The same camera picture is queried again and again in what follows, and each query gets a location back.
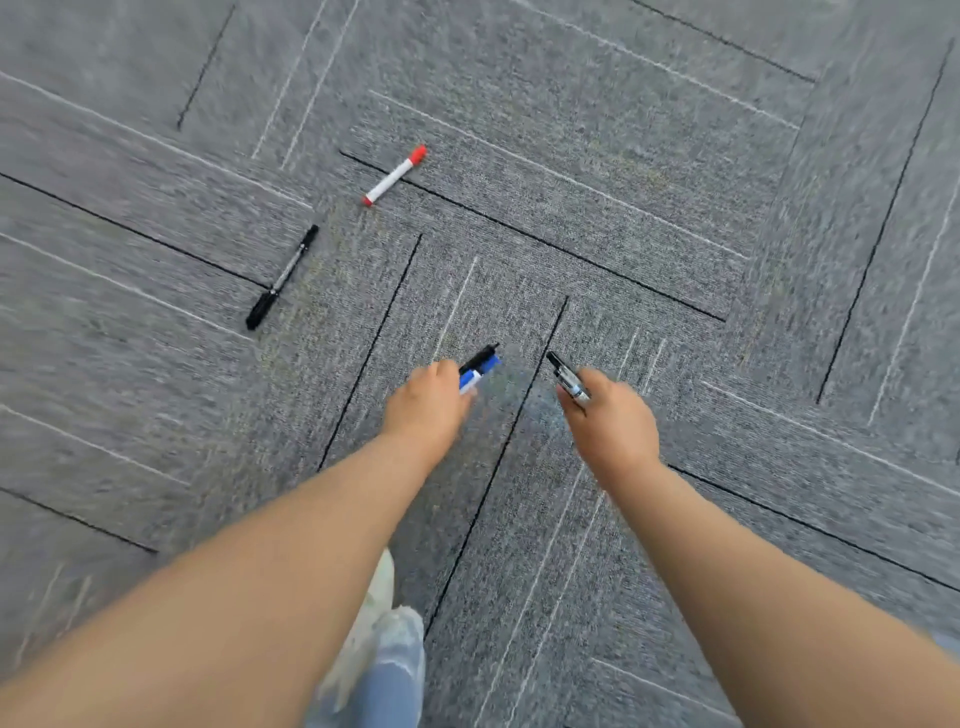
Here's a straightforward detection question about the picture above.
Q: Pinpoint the person's left forearm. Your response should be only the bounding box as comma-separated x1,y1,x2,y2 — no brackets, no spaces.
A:
0,432,438,728

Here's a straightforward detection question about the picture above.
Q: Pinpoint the blue and white marker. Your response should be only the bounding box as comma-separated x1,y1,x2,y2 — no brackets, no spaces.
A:
459,354,502,396

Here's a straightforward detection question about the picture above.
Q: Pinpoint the black marker pen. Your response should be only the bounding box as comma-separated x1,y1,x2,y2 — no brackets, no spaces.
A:
245,224,321,332

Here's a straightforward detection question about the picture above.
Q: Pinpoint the person's left hand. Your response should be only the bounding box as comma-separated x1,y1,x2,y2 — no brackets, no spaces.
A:
380,359,476,471

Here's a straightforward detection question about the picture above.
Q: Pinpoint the slim black pen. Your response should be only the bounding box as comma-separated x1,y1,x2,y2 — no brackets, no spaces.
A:
458,342,501,375

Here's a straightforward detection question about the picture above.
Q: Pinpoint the red and white marker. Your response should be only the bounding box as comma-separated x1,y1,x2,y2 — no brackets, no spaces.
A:
362,144,429,208

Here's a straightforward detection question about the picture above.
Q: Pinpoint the person's white shoe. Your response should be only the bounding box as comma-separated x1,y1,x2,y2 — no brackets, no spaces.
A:
318,549,397,714

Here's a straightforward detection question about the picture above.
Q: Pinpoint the person's blue jeans leg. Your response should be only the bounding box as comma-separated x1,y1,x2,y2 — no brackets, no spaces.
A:
303,606,427,728

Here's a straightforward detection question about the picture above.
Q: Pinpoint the person's right hand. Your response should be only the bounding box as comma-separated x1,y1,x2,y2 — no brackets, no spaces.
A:
555,366,664,494

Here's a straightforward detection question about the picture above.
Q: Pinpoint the black and silver marker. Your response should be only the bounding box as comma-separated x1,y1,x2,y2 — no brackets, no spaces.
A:
546,350,593,410

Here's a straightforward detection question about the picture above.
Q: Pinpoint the person's right forearm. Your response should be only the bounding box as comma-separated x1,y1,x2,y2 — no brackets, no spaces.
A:
601,459,960,728

